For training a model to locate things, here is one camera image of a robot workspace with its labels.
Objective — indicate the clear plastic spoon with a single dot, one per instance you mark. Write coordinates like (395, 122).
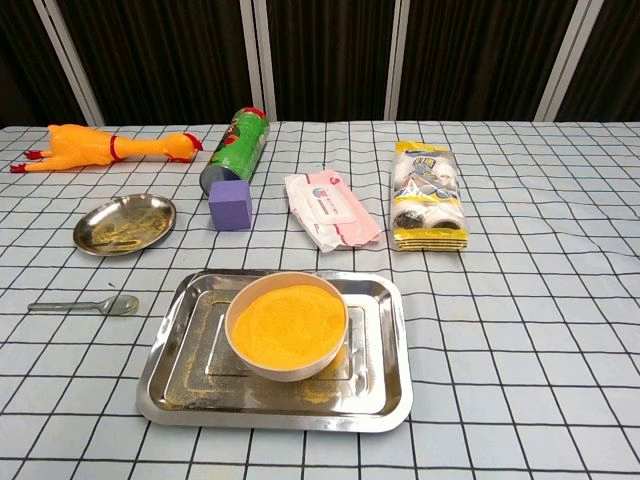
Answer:
(122, 305)

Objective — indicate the orange round bowl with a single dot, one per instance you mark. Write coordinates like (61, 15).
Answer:
(280, 376)

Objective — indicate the pink wet wipes pack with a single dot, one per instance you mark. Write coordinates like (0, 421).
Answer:
(325, 205)

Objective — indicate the purple foam cube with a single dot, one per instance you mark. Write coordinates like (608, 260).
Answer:
(230, 207)

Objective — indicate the yellow pack of rolls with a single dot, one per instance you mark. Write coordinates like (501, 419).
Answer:
(425, 200)

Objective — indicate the green chip can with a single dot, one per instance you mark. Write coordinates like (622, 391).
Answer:
(240, 145)

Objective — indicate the black pleated curtain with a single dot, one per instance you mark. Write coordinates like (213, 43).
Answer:
(330, 60)

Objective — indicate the rectangular steel tray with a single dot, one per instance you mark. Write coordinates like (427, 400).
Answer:
(190, 370)

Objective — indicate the round steel plate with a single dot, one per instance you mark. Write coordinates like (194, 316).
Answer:
(125, 225)

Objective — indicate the checkered white tablecloth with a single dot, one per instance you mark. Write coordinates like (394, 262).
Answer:
(525, 325)

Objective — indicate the yellow rubber chicken toy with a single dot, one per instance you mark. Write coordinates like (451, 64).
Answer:
(75, 147)

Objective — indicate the white partition frame post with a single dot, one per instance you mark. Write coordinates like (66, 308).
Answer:
(257, 60)
(400, 60)
(70, 65)
(565, 60)

